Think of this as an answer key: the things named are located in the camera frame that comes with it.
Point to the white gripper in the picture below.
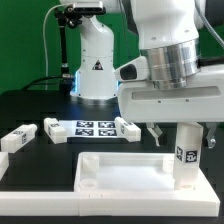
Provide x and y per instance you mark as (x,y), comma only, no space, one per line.
(202,100)

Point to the white desk top tray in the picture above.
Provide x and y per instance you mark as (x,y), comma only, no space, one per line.
(135,173)

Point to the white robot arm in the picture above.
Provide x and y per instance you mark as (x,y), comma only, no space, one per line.
(168,82)

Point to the white L-shaped fence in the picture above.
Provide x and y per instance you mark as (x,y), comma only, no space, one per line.
(101,204)

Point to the fiducial marker sheet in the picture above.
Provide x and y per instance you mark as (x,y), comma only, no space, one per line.
(89,129)

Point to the black camera stand pole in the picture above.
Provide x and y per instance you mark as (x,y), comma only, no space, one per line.
(63,43)

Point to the camera on stand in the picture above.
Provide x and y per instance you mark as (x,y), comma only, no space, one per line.
(87,8)

